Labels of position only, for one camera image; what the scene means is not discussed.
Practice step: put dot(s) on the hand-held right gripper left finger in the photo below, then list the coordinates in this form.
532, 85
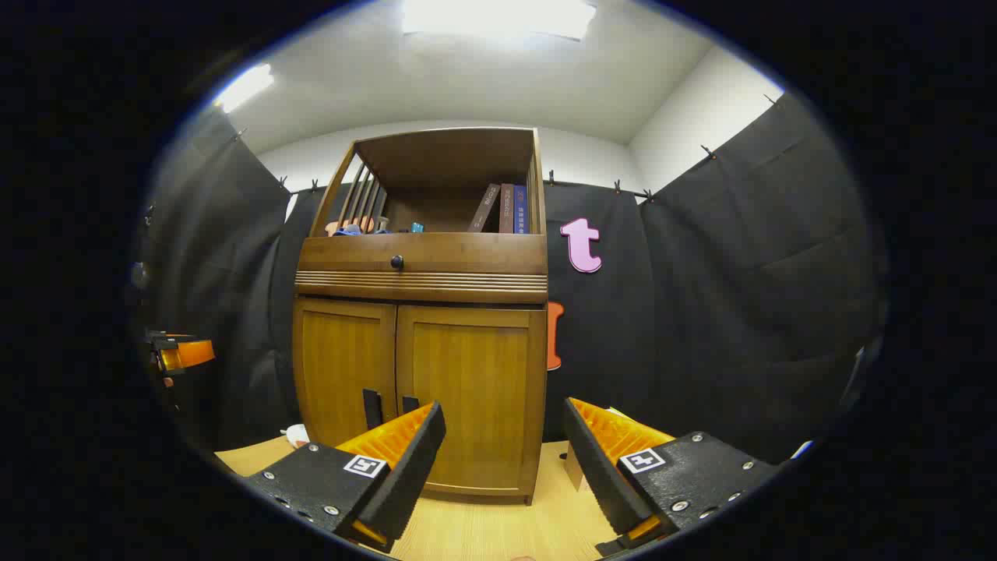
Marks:
413, 467

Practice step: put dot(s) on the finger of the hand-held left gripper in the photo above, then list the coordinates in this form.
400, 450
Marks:
191, 353

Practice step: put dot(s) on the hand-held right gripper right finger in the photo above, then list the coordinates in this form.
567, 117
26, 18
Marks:
600, 475

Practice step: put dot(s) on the wooden double-door shoe cabinet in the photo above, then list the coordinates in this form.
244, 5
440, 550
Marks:
420, 290

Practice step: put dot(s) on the brown book in cabinet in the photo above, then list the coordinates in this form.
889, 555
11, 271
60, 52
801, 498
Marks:
484, 209

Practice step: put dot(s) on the maroon book in cabinet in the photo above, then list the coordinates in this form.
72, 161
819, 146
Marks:
506, 209

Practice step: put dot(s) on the blue book in cabinet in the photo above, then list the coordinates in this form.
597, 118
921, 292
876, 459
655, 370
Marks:
521, 210

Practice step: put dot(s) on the small white item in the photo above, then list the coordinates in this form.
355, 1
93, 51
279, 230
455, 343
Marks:
297, 436

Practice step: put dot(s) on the black backdrop cloth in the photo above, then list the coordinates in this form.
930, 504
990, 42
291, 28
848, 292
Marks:
701, 312

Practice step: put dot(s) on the blue cloth item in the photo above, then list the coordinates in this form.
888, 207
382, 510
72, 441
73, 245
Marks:
348, 231

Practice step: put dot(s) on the orange item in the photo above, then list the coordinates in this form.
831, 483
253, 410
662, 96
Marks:
366, 224

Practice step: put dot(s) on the small ceiling light panel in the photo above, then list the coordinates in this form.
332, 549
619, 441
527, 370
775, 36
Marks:
244, 86

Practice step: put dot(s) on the large ceiling light panel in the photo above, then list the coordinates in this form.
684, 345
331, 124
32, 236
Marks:
498, 17

